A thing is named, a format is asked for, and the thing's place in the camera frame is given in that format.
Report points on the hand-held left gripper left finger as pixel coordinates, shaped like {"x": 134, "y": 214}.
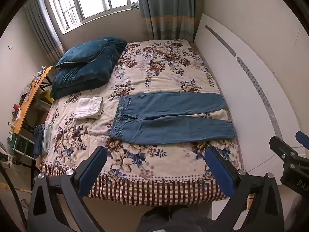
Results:
{"x": 93, "y": 166}

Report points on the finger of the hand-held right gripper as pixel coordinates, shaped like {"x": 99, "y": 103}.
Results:
{"x": 303, "y": 139}
{"x": 283, "y": 149}

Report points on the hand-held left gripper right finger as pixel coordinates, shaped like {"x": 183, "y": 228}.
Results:
{"x": 218, "y": 169}

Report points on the blue denim pants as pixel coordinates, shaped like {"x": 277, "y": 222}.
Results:
{"x": 169, "y": 104}

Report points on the pale blue folded pants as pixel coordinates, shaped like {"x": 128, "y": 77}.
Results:
{"x": 47, "y": 137}

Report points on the white folded pants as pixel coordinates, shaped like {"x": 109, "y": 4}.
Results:
{"x": 88, "y": 107}

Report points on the dark denim folded pants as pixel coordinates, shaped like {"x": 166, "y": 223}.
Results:
{"x": 38, "y": 140}

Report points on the person's dark trouser legs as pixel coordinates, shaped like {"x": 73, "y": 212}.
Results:
{"x": 173, "y": 220}

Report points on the green storage rack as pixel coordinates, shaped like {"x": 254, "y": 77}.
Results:
{"x": 20, "y": 145}

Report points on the yellow box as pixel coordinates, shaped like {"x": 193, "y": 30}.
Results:
{"x": 47, "y": 97}

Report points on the white headboard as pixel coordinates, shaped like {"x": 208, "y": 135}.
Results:
{"x": 241, "y": 77}

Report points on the orange wooden desk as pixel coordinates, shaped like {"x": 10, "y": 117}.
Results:
{"x": 31, "y": 99}

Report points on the red cup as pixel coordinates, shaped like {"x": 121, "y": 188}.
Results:
{"x": 16, "y": 107}

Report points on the teal folded duvet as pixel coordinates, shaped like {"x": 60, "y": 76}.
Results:
{"x": 106, "y": 65}

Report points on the teal velvet pillow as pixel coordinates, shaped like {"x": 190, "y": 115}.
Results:
{"x": 80, "y": 53}

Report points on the floral bed blanket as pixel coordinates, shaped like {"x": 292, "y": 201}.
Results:
{"x": 157, "y": 65}

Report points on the blue-grey striped curtain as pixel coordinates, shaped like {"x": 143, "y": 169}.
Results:
{"x": 166, "y": 9}
{"x": 44, "y": 33}

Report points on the crumpled cloth on sill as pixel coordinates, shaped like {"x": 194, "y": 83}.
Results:
{"x": 134, "y": 4}

